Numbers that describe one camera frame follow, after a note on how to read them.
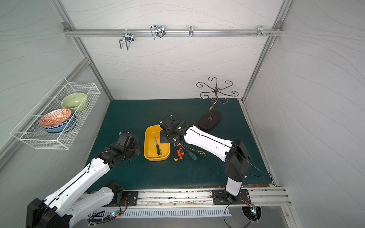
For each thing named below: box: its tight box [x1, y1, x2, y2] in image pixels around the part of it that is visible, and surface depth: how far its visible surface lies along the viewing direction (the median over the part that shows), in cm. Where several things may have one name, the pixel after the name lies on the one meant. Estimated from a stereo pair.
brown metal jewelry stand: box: [196, 76, 240, 131], surface depth 87 cm
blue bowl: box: [38, 114, 74, 133], surface depth 59 cm
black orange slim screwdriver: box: [173, 142, 179, 162], surface depth 90 cm
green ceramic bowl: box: [61, 92, 87, 113], surface depth 73 cm
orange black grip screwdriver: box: [174, 143, 185, 162], surface depth 91 cm
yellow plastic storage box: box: [143, 124, 171, 162], surface depth 95 cm
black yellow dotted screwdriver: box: [181, 143, 207, 157], surface depth 90 cm
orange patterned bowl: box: [38, 108, 73, 128], surface depth 64 cm
